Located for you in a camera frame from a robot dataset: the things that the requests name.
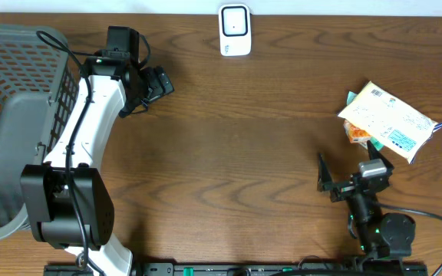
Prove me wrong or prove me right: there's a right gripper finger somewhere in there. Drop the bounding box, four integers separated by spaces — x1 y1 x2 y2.
317 153 333 192
367 140 394 175

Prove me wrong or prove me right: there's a small green tissue pack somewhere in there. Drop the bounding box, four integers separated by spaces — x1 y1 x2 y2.
369 137 384 151

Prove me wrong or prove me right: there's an orange tissue pack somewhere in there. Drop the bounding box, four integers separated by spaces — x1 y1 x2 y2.
343 120 371 143

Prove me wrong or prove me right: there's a yellow snack bag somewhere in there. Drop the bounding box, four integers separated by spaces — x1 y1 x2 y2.
338 81 442 164

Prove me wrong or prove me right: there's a green snack packet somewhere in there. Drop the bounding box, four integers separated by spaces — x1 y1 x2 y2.
346 91 357 105

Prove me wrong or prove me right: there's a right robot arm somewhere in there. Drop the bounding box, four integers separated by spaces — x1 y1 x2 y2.
317 142 416 260

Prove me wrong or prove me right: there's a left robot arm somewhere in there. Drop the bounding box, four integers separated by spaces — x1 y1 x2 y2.
20 26 174 275

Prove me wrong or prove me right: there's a white barcode scanner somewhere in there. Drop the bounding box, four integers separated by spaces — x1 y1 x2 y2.
218 3 252 57

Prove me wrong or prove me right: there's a grey plastic basket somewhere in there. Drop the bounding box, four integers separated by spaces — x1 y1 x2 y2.
0 25 78 240

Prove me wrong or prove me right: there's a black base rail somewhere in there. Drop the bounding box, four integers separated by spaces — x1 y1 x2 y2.
43 261 428 276

